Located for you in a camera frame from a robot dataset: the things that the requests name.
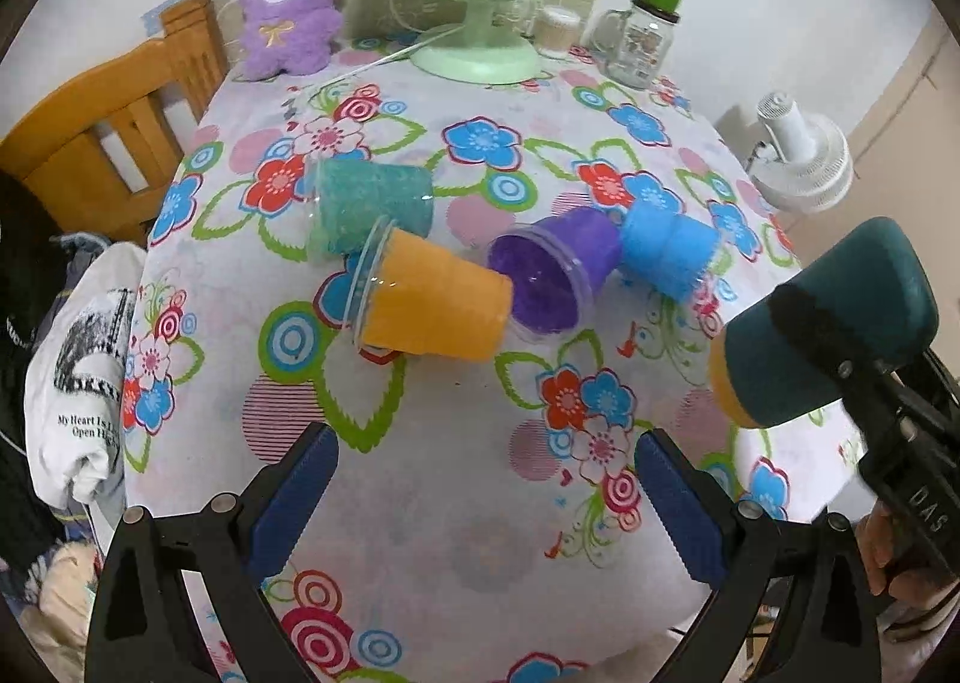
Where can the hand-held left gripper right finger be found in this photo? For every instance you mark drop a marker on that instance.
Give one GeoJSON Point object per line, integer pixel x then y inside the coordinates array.
{"type": "Point", "coordinates": [679, 510]}

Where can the white printed shirt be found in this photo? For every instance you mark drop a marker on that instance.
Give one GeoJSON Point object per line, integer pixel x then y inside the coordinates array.
{"type": "Point", "coordinates": [79, 390]}

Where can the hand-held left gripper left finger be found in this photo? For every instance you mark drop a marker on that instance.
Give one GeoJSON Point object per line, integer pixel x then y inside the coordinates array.
{"type": "Point", "coordinates": [294, 499]}

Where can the person's right hand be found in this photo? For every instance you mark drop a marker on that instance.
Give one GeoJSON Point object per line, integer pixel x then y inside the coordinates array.
{"type": "Point", "coordinates": [877, 552]}

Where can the glass mug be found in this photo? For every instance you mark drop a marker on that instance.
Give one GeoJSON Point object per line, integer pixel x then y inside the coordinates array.
{"type": "Point", "coordinates": [556, 32]}

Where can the beige cloth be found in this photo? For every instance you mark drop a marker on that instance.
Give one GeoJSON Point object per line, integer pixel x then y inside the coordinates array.
{"type": "Point", "coordinates": [56, 597]}

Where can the glass jar with green lid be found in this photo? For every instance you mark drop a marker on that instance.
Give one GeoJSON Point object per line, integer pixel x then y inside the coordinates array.
{"type": "Point", "coordinates": [641, 41]}

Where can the orange cup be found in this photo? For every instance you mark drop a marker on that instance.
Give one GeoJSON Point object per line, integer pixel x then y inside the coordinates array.
{"type": "Point", "coordinates": [435, 304]}

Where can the blue cup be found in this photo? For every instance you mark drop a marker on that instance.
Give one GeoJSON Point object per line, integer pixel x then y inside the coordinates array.
{"type": "Point", "coordinates": [667, 252]}

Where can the purple cup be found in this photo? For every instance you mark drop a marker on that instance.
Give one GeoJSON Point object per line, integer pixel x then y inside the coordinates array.
{"type": "Point", "coordinates": [555, 274]}

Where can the green glitter cup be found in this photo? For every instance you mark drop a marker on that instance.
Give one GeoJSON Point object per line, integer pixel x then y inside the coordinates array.
{"type": "Point", "coordinates": [371, 207]}

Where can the black garment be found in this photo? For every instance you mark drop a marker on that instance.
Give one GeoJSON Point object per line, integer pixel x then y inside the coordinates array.
{"type": "Point", "coordinates": [15, 278]}

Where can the dark teal cup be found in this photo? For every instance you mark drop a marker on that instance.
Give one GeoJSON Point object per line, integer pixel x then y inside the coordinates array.
{"type": "Point", "coordinates": [825, 323]}

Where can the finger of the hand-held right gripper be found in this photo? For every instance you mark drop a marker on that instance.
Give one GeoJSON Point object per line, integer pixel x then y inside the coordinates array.
{"type": "Point", "coordinates": [814, 327]}

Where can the purple plush toy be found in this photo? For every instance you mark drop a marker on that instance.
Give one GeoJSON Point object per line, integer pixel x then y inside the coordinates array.
{"type": "Point", "coordinates": [289, 0]}

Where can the wooden chair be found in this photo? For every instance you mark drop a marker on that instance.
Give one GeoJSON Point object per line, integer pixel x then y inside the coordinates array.
{"type": "Point", "coordinates": [82, 143]}

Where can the white small fan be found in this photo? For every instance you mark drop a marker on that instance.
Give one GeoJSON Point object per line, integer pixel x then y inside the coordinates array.
{"type": "Point", "coordinates": [802, 158]}

